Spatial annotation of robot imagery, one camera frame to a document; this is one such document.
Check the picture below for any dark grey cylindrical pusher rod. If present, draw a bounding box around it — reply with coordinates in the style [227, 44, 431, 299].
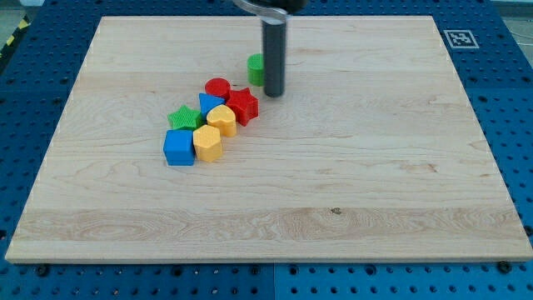
[262, 21, 286, 98]

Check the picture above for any red star block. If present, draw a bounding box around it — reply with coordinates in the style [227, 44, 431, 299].
[226, 87, 259, 127]

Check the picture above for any green star block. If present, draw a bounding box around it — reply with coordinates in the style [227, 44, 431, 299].
[167, 105, 204, 131]

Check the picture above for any green cylinder block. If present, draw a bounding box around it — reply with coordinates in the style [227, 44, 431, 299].
[247, 53, 264, 87]

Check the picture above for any red cylinder block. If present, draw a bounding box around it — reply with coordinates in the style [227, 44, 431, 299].
[204, 77, 231, 101]

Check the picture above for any blue triangle block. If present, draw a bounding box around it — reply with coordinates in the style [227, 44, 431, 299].
[199, 93, 226, 119]

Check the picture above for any yellow heart block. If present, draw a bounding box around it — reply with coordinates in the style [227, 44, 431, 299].
[207, 105, 237, 138]

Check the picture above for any yellow pentagon block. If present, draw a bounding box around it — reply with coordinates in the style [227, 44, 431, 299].
[193, 125, 223, 163]

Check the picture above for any blue cube block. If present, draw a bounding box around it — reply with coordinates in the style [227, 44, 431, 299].
[163, 130, 195, 166]

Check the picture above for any wooden board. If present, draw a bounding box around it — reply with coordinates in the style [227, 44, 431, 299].
[6, 16, 532, 264]

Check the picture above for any white fiducial marker tag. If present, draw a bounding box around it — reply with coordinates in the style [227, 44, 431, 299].
[444, 29, 479, 49]

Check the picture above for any yellow black hazard tape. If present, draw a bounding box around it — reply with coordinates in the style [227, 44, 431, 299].
[1, 15, 31, 62]

